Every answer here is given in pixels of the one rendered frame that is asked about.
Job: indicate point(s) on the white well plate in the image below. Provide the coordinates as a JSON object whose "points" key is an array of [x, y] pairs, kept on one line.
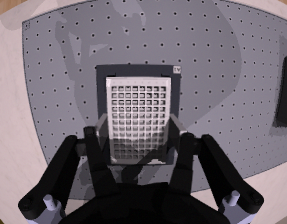
{"points": [[132, 94]]}

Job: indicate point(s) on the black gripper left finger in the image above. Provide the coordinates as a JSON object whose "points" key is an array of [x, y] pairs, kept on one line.
{"points": [[45, 203]]}

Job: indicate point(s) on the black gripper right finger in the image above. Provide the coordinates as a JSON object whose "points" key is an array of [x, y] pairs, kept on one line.
{"points": [[241, 202]]}

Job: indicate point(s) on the grey rectangular base plate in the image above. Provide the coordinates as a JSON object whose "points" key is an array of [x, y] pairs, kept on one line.
{"points": [[232, 59]]}

